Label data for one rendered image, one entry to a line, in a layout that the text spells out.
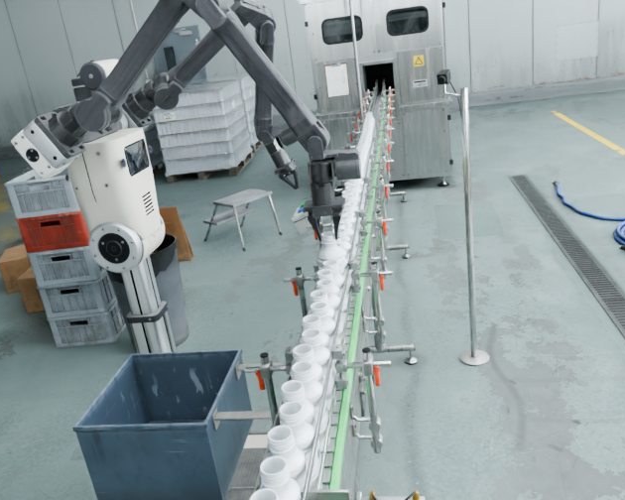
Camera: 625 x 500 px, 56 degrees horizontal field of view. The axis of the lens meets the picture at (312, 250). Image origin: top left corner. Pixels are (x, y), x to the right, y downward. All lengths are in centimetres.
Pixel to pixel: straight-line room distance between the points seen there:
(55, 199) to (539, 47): 968
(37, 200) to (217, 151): 463
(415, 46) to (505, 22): 578
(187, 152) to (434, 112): 358
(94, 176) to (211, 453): 83
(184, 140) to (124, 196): 656
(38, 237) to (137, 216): 220
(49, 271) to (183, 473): 270
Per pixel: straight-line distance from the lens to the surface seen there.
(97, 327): 404
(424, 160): 631
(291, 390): 101
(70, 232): 385
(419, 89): 619
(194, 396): 170
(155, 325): 195
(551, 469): 261
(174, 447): 140
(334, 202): 146
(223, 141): 813
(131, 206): 176
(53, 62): 1352
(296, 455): 91
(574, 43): 1209
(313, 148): 140
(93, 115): 153
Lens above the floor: 170
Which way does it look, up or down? 20 degrees down
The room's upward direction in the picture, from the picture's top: 8 degrees counter-clockwise
